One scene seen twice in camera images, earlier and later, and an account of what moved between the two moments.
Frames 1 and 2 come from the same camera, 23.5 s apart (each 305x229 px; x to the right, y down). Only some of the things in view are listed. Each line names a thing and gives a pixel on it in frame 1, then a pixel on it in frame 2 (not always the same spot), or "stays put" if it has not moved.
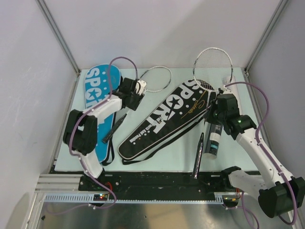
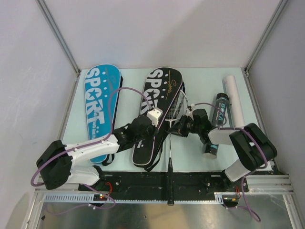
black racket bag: (180, 116) → (161, 89)
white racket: (213, 70) → (181, 105)
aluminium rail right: (258, 110) stays put
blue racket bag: (102, 81) stays put
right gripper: (208, 116) → (178, 128)
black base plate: (155, 183) stays put
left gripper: (134, 106) → (154, 131)
